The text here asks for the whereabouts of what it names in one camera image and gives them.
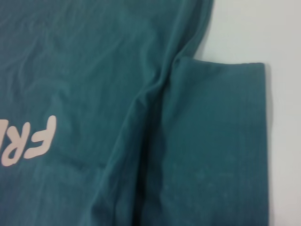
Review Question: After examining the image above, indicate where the teal blue FREE! t-shirt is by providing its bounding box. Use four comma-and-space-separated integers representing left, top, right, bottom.
0, 0, 266, 226

